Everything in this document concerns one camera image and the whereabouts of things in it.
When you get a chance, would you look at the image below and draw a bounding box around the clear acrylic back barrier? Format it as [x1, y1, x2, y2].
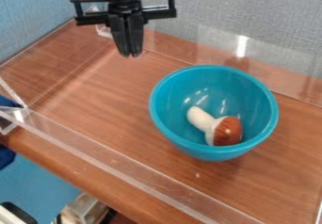
[144, 20, 322, 107]

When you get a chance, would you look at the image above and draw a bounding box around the brown and white mushroom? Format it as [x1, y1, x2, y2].
[186, 106, 243, 146]

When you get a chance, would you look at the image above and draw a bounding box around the metal frame under table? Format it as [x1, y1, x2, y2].
[51, 193, 110, 224]

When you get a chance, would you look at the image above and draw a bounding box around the clear acrylic barrier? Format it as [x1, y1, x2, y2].
[144, 20, 322, 107]
[0, 76, 266, 224]

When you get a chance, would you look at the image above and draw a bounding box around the blue cloth object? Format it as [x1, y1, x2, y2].
[0, 94, 20, 170]

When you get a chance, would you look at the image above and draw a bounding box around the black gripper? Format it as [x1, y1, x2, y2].
[70, 0, 176, 57]

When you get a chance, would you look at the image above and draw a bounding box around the clear acrylic corner bracket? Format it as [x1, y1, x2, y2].
[96, 24, 112, 39]

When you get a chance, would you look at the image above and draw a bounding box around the clear acrylic front barrier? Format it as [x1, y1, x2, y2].
[0, 76, 266, 224]

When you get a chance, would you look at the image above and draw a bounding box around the blue plastic bowl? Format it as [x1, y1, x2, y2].
[148, 65, 279, 162]

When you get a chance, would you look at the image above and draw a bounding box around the black and white object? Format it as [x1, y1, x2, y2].
[0, 202, 38, 224]

